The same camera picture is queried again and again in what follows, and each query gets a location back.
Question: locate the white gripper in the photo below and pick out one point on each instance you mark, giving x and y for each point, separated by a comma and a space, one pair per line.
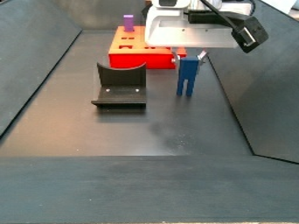
178, 23

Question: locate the blue square-circle object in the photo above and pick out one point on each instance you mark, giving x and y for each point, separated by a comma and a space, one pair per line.
187, 75

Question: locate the red peg board fixture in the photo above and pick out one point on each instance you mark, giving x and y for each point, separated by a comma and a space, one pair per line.
131, 52

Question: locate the purple square peg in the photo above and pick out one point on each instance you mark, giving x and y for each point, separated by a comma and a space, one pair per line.
129, 22

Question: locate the black curved cradle fixture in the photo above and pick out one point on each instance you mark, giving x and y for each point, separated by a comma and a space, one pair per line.
122, 86

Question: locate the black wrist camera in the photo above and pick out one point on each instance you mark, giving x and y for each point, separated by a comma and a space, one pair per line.
250, 34

